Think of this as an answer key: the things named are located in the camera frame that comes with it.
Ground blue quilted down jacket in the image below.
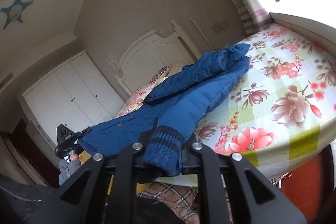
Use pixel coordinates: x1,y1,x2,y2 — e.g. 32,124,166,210
78,43,250,176

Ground gloved left hand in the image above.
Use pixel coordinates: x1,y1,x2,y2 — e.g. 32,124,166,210
59,154,81,185

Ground plaid trousers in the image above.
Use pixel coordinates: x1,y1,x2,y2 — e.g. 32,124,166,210
136,181,234,224

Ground white wardrobe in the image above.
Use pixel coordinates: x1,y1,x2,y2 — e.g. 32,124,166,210
22,51,124,147

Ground patterned red blue pillow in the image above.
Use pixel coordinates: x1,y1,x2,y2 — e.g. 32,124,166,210
149,65,171,84

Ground pale pink pillow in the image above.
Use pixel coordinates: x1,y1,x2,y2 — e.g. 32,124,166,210
167,62,187,77

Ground white wooden headboard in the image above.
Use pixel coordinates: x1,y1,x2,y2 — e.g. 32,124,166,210
115,20,202,95

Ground floral bed sheet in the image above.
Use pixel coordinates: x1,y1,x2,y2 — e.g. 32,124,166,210
114,23,336,187

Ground white vertical pole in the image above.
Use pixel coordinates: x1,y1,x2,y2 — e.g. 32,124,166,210
189,16,215,51

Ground white wall switch panel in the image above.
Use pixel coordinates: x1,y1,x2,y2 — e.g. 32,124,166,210
106,53,118,71

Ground wall socket plate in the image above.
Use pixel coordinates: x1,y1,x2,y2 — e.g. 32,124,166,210
211,20,228,34

